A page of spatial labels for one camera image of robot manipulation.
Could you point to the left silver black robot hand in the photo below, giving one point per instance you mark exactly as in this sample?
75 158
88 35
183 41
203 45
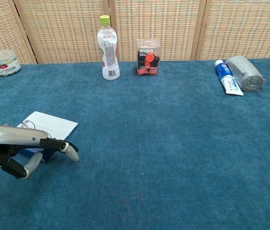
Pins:
10 136

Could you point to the blue folding glasses case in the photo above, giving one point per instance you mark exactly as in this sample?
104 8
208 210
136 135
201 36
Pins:
56 124

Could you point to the clear round plastic jar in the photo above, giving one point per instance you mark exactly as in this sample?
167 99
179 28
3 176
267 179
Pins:
3 64

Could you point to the clear bottle with green cap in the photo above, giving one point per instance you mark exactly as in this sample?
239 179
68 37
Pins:
108 55

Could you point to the blue carpet table mat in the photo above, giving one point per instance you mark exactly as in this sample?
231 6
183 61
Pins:
161 143

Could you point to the red snack box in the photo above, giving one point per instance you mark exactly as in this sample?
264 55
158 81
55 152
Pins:
148 60

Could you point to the woven wicker folding screen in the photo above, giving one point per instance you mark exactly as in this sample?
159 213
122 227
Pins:
163 24

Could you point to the blue white toothpaste tube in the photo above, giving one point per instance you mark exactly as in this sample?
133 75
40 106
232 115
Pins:
229 80

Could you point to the grey garbage bag roll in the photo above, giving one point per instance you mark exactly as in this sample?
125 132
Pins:
244 72

